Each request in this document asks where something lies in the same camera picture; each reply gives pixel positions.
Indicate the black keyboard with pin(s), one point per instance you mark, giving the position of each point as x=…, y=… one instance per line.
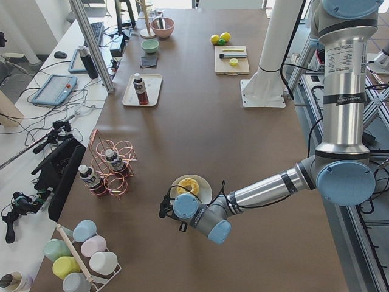
x=98, y=31

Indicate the light blue cup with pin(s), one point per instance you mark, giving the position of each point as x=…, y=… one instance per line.
x=84, y=230

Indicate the blue teach pendant tablet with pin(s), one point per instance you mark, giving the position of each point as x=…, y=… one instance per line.
x=55, y=90

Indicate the pink bowl with ice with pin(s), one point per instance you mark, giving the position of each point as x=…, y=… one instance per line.
x=163, y=33

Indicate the green lime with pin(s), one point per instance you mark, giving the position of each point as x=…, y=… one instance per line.
x=221, y=42

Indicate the cream rabbit tray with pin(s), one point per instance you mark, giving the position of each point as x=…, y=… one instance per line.
x=152, y=83

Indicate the half lemon slice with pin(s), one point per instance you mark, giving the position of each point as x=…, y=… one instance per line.
x=233, y=62

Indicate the grey folded cloth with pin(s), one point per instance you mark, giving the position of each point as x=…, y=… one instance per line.
x=148, y=61

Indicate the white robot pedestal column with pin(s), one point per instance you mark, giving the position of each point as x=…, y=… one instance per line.
x=265, y=88

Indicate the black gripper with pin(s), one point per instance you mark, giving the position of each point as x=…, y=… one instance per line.
x=164, y=207

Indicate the steel ice scoop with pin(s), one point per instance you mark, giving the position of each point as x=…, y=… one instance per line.
x=161, y=23

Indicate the black computer mouse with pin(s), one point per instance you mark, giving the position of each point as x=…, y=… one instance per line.
x=60, y=55

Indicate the mint green cup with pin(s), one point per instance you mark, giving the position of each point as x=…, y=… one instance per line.
x=56, y=248

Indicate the brown drink bottle on tray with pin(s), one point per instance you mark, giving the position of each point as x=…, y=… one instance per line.
x=140, y=89

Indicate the grey cup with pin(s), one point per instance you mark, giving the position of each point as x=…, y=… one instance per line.
x=76, y=282

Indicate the yellow cup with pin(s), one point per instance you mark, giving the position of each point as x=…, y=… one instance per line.
x=64, y=266

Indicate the paper cup corner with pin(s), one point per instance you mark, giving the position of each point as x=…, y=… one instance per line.
x=15, y=282

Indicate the dark bottle in rack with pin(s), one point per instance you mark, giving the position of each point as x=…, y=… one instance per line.
x=93, y=181
x=116, y=163

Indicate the yellow lemon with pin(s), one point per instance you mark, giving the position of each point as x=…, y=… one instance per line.
x=225, y=36
x=214, y=39

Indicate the copper wire bottle rack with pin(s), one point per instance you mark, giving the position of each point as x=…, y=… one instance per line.
x=116, y=184

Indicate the aluminium frame post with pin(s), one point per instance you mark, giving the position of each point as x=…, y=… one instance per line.
x=83, y=22

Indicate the yellow glazed donut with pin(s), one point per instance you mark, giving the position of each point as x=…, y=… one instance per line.
x=188, y=185

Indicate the wooden cutting board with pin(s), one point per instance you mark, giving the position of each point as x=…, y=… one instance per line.
x=222, y=65

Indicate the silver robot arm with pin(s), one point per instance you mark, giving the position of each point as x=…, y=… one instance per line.
x=339, y=168

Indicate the pink cup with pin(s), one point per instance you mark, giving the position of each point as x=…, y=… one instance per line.
x=92, y=245

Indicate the black camera on tripod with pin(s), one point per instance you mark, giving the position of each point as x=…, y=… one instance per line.
x=61, y=131

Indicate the mint green bowl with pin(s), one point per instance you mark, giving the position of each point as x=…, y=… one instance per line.
x=150, y=46

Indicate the white cup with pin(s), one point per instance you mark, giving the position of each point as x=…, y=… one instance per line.
x=103, y=262

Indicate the black thermos bottle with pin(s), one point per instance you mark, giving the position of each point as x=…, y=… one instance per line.
x=88, y=62

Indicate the white round plate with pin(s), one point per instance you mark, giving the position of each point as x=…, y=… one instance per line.
x=205, y=193

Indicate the yellow plastic knife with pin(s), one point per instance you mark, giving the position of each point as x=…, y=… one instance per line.
x=233, y=50

